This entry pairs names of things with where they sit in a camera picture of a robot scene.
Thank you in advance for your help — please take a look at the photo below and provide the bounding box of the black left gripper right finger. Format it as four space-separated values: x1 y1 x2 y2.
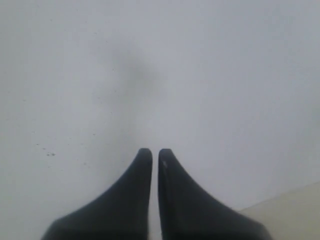
158 149 272 240

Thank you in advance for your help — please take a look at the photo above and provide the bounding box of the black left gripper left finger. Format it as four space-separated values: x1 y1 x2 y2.
42 148 153 240

